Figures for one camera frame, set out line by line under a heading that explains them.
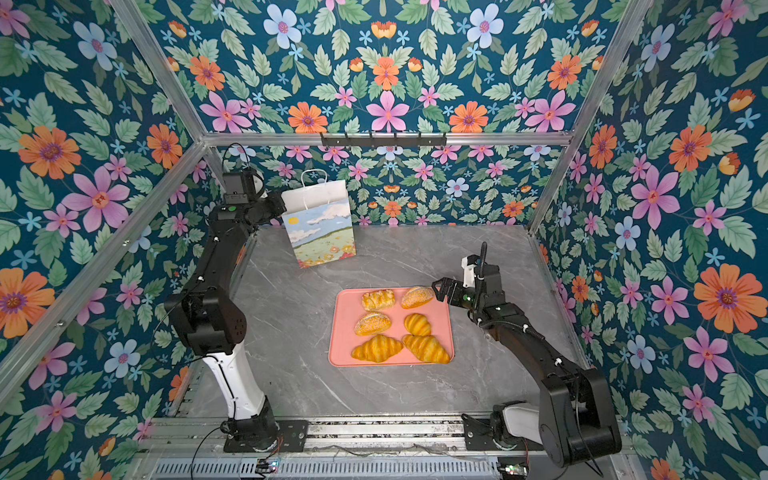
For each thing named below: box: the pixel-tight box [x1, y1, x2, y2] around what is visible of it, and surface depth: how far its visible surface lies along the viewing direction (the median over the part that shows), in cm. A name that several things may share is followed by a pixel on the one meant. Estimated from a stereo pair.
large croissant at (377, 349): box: [351, 334, 403, 363], surface depth 86 cm
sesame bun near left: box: [355, 312, 392, 336], surface depth 91 cm
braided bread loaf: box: [362, 289, 395, 311], surface depth 97 cm
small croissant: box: [404, 313, 432, 337], surface depth 92 cm
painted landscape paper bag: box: [281, 169, 357, 269], surface depth 98 cm
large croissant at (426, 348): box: [402, 334, 451, 364], surface depth 86 cm
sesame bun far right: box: [401, 286, 434, 309], surface depth 97 cm
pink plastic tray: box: [328, 288, 455, 367], surface depth 92 cm
